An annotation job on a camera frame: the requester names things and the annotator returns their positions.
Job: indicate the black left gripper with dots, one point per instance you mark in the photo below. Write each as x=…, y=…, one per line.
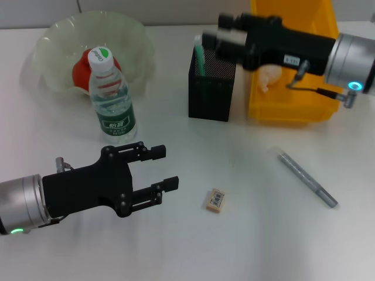
x=88, y=187

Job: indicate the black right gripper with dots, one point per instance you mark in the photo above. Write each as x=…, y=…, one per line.
x=287, y=44

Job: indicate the mint green utility knife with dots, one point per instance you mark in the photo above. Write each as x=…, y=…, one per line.
x=200, y=58

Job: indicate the beige eraser with barcode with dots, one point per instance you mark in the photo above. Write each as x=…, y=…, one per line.
x=216, y=200

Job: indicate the white paper ball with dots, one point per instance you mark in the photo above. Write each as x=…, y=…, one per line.
x=271, y=77

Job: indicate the clear green-label water bottle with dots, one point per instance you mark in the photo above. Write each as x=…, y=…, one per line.
x=115, y=123

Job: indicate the red-orange bumpy orange fruit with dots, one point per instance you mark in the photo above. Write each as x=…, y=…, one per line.
x=80, y=70

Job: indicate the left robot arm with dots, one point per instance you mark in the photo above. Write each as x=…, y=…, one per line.
x=20, y=205

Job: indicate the black mesh pen holder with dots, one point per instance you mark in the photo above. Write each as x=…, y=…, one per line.
x=209, y=96

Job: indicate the grey glitter pen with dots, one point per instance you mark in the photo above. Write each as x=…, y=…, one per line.
x=304, y=178

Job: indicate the pale green wavy fruit plate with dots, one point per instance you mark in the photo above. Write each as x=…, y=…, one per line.
x=58, y=58

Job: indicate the yellow plastic storage bin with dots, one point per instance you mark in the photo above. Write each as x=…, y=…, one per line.
x=293, y=102

